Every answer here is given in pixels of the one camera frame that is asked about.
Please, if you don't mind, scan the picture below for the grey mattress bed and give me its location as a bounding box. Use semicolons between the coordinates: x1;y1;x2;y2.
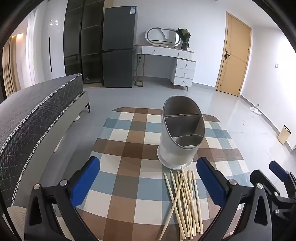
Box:
1;73;89;208

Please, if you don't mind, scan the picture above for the white paper on floor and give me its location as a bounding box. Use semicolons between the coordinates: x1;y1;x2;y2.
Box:
250;107;262;115

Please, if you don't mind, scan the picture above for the white wardrobe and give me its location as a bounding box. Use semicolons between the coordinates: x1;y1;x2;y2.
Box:
34;1;68;83

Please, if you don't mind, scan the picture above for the black glass cabinet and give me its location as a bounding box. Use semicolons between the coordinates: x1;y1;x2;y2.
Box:
63;0;104;84

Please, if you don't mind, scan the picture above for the checkered table cloth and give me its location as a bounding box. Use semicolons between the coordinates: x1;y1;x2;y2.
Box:
78;108;252;240

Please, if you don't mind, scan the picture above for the dark grey refrigerator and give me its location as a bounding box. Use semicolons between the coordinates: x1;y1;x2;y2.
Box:
102;6;137;88

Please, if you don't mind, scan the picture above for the yellow wooden door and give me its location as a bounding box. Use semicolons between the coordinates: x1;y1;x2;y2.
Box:
216;13;251;96

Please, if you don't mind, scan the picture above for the oval vanity mirror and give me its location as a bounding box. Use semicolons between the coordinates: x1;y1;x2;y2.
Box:
145;27;182;47

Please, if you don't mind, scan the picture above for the grey utensil holder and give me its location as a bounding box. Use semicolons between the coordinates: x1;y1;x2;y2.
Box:
157;95;205;170

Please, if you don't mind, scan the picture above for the white dressing table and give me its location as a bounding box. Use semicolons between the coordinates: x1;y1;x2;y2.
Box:
135;45;196;89

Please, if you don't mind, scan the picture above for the wooden chopstick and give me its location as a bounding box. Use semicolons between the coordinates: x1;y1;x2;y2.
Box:
170;171;188;240
185;190;197;236
187;170;204;234
158;172;186;240
181;168;201;232
177;172;193;240
161;173;187;240
191;171;204;234

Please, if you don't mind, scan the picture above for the beige curtain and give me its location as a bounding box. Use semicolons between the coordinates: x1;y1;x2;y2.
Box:
2;35;21;97

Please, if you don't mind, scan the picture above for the beige waste bin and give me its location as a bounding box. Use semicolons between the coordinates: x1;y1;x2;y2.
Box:
277;125;291;144

